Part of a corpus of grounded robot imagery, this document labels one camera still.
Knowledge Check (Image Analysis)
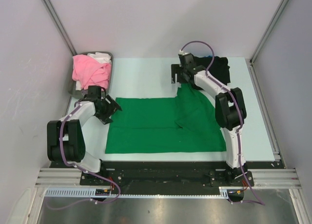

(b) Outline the folded black t-shirt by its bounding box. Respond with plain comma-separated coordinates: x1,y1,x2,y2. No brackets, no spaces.
193,56,231,85

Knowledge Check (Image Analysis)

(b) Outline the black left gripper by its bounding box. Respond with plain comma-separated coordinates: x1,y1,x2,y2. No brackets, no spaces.
95,94,121,124

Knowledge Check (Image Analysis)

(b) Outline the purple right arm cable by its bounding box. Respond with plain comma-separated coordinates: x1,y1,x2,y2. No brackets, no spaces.
180,41,266,205

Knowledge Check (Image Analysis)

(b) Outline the white cable duct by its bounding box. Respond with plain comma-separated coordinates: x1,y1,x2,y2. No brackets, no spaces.
45,188,228,199

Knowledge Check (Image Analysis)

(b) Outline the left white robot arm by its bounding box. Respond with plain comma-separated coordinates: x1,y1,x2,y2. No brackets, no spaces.
47,85,122,185

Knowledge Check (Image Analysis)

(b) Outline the pink t-shirt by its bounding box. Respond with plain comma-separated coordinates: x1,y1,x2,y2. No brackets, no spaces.
72,54,113,90

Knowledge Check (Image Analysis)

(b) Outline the aluminium frame rail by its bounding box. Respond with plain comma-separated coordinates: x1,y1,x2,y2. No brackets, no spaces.
36,168,301,189

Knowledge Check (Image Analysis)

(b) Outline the green t-shirt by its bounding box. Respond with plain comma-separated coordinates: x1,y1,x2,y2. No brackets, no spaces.
105,84,226,154

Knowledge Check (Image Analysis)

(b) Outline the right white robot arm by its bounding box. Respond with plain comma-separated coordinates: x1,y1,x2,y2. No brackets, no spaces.
171,50,248,185

